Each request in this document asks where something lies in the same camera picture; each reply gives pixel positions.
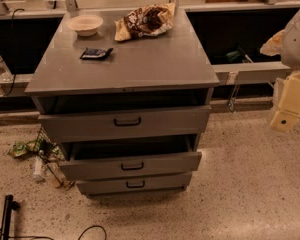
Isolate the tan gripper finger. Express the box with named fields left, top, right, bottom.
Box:
left=260, top=30, right=285, bottom=56

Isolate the grey drawer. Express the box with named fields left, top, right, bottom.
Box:
left=60, top=141, right=202, bottom=181
left=39, top=106, right=211, bottom=143
left=76, top=172, right=192, bottom=195

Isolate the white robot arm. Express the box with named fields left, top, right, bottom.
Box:
left=260, top=9, right=300, bottom=70

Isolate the yellowish robot base part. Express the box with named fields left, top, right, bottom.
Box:
left=270, top=71, right=300, bottom=132

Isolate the grey drawer cabinet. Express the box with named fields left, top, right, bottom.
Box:
left=24, top=7, right=221, bottom=198

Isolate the grey bottom drawer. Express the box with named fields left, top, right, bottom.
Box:
left=76, top=172, right=192, bottom=195

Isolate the grey top drawer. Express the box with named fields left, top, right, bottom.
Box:
left=39, top=106, right=211, bottom=143

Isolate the brown chip bag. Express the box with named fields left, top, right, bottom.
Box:
left=115, top=2, right=176, bottom=42

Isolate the dark blue snack packet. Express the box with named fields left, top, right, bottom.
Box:
left=80, top=48, right=113, bottom=60

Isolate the white paper bowl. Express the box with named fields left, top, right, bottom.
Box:
left=67, top=15, right=103, bottom=37

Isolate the clear plastic cup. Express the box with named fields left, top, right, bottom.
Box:
left=41, top=163, right=64, bottom=188

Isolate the white bottle on floor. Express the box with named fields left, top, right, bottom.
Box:
left=33, top=157, right=43, bottom=183

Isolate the clear plastic water bottle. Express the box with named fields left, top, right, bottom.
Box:
left=0, top=55, right=13, bottom=82

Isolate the green snack bag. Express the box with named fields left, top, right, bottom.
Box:
left=8, top=140, right=42, bottom=158

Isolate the green object behind rail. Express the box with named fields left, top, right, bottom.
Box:
left=226, top=50, right=240, bottom=62

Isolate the black floor cable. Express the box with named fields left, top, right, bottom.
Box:
left=0, top=224, right=108, bottom=240

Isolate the black stand post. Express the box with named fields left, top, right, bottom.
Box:
left=0, top=194, right=20, bottom=240

